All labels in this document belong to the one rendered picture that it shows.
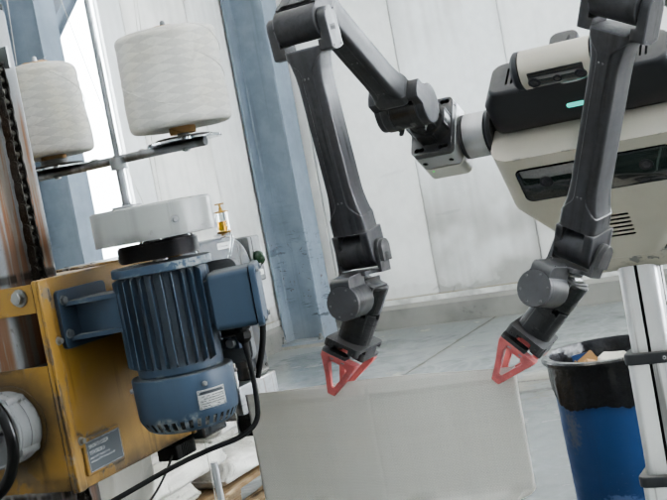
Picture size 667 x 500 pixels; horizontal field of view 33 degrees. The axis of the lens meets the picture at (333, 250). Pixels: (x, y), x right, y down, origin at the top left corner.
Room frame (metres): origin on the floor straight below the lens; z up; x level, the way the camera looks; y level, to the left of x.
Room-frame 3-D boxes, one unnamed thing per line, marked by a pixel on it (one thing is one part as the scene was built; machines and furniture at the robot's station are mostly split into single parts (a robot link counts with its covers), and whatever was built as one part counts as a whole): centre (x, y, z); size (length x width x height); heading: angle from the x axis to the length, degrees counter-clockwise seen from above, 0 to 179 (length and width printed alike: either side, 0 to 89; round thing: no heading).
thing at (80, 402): (1.80, 0.46, 1.18); 0.34 x 0.25 x 0.31; 155
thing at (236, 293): (1.67, 0.15, 1.25); 0.10 x 0.08 x 0.12; 0
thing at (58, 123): (1.92, 0.44, 1.61); 0.15 x 0.14 x 0.17; 65
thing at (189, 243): (1.67, 0.25, 1.35); 0.12 x 0.12 x 0.04
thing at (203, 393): (1.67, 0.25, 1.21); 0.15 x 0.15 x 0.25
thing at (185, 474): (4.85, 0.95, 0.32); 0.66 x 0.43 x 0.15; 157
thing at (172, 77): (1.81, 0.20, 1.61); 0.17 x 0.17 x 0.17
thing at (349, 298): (1.83, -0.03, 1.24); 0.11 x 0.09 x 0.12; 152
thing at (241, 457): (5.41, 0.70, 0.20); 0.67 x 0.43 x 0.15; 155
